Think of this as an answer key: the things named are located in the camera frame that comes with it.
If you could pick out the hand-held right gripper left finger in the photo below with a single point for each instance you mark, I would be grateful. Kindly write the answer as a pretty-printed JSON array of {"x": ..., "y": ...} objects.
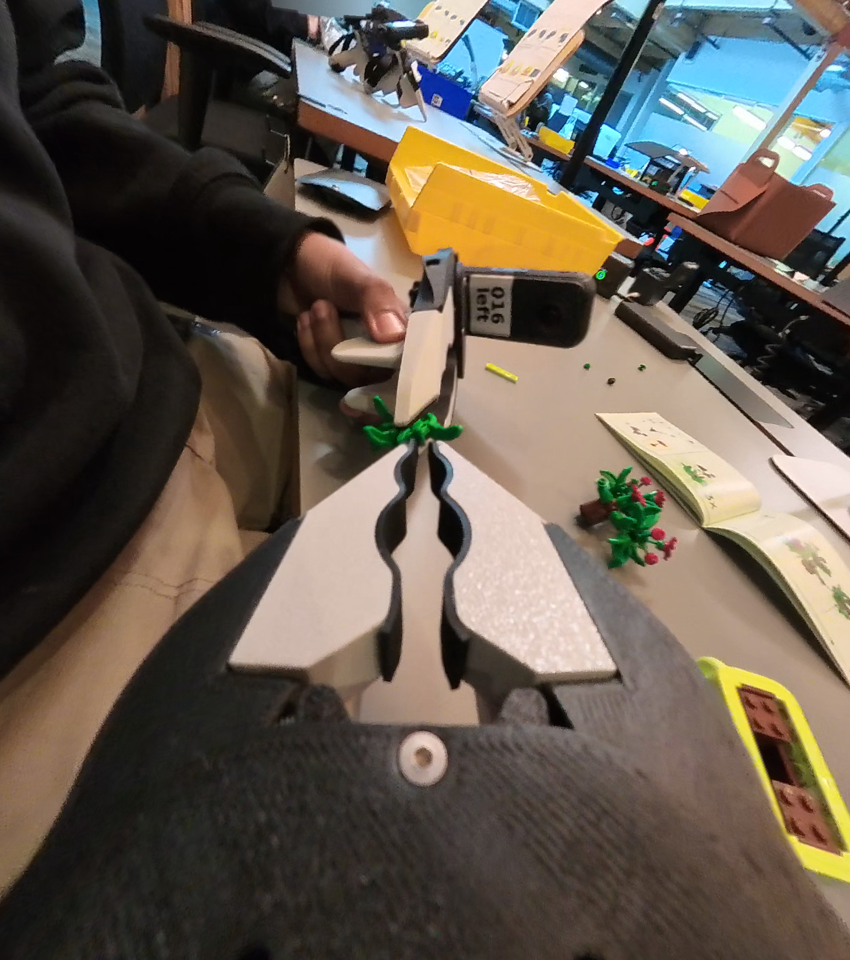
[{"x": 320, "y": 592}]

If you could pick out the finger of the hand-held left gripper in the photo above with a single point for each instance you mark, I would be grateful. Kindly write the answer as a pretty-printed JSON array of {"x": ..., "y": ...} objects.
[
  {"x": 425, "y": 360},
  {"x": 453, "y": 397}
]

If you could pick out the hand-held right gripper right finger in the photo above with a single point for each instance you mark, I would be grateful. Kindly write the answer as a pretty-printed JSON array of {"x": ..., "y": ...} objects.
[{"x": 522, "y": 592}]

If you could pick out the green toy plant stem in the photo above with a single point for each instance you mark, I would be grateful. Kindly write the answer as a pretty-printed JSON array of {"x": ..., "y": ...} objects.
[{"x": 414, "y": 433}]

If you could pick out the person's left forearm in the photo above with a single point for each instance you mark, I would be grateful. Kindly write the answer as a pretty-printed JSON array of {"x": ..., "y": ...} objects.
[{"x": 207, "y": 225}]

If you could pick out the person's left hand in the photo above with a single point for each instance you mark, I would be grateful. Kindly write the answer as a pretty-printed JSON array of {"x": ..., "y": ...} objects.
[{"x": 335, "y": 281}]

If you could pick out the yellow-green toy bar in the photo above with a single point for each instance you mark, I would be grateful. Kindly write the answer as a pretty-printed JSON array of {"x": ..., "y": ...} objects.
[{"x": 501, "y": 372}]

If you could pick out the black box with green light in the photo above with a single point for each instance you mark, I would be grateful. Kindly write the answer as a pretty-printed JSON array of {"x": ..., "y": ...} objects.
[{"x": 612, "y": 277}]

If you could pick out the yellow plastic bin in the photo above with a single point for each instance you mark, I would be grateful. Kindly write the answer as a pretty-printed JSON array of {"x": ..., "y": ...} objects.
[
  {"x": 515, "y": 232},
  {"x": 425, "y": 161}
]

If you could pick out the black power strip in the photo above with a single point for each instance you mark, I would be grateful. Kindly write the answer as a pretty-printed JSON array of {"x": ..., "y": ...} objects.
[{"x": 657, "y": 326}]

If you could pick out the grey flat device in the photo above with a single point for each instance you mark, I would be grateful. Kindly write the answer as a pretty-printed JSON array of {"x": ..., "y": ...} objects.
[{"x": 342, "y": 191}]

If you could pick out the black pillar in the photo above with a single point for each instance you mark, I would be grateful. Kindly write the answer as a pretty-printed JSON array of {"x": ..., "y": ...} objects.
[{"x": 605, "y": 90}]

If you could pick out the small blue bin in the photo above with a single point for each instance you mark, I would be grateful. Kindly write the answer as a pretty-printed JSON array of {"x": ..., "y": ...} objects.
[{"x": 444, "y": 94}]

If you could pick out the brown cardboard carrier box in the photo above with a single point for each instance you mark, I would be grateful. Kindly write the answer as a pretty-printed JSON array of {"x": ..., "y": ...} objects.
[{"x": 762, "y": 202}]

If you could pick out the cardboard instruction board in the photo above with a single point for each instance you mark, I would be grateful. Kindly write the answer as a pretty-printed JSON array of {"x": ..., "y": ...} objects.
[
  {"x": 455, "y": 26},
  {"x": 537, "y": 60}
]

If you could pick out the open instruction booklet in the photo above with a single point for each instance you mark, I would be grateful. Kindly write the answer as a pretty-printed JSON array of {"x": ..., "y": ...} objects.
[{"x": 785, "y": 547}]

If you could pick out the grey desk with wooden edge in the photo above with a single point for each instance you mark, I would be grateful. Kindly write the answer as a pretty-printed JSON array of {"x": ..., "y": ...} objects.
[{"x": 350, "y": 97}]

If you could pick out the black and white equipment heap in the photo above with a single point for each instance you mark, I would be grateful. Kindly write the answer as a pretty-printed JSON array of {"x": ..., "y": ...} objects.
[{"x": 380, "y": 52}]

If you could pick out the yellow-green toy planter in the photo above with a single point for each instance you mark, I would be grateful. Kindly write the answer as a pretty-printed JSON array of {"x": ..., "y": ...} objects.
[{"x": 792, "y": 772}]

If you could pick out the black chair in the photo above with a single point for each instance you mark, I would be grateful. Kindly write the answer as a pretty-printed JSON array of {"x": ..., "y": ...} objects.
[{"x": 222, "y": 82}]

